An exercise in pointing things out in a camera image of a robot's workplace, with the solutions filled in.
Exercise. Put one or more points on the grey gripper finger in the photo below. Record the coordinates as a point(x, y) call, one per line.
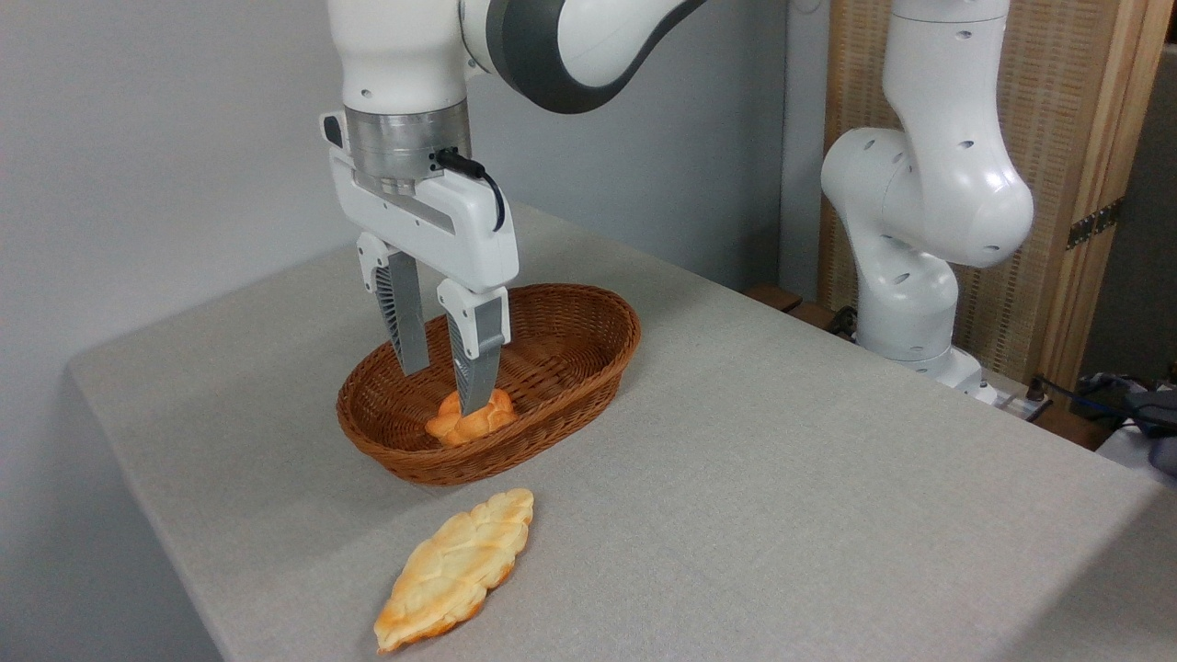
point(478, 359)
point(405, 313)

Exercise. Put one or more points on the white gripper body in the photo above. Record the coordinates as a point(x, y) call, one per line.
point(460, 230)

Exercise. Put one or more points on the round orange braided bread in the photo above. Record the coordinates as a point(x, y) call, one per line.
point(474, 426)

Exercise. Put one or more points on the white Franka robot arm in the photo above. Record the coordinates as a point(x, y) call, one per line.
point(929, 184)

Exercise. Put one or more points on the long flat golden bread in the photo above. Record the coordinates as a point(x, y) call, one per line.
point(455, 570)

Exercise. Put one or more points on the brown oval wicker basket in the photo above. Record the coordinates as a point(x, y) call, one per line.
point(561, 359)

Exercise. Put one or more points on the grey tablecloth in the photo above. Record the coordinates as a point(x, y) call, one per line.
point(736, 478)

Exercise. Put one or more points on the white power strip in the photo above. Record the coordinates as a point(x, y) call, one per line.
point(1016, 403)

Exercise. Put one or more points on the metal screen hinge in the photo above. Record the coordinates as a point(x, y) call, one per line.
point(1094, 223)

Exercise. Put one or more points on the dark grey device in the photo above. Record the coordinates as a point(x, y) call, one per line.
point(1157, 418)

